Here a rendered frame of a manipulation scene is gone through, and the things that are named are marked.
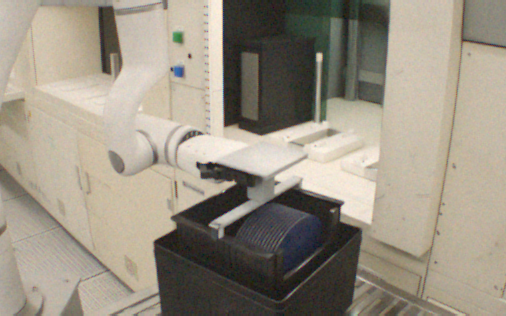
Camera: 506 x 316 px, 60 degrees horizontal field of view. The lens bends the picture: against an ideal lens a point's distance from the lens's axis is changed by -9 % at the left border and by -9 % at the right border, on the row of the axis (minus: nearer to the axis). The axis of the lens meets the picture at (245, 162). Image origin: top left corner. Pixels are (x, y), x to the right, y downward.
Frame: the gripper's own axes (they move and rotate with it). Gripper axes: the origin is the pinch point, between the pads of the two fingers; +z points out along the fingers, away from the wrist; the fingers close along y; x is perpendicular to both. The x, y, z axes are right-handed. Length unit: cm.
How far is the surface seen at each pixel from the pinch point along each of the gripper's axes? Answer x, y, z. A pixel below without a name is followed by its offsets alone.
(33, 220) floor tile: -106, -52, -211
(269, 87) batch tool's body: -3, -63, -43
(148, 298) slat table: -30.3, 10.6, -19.8
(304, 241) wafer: -11.9, -2.3, 8.2
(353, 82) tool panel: -11, -119, -41
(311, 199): -8.0, -10.1, 4.6
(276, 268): -10.3, 9.4, 10.5
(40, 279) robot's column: -30, 23, -42
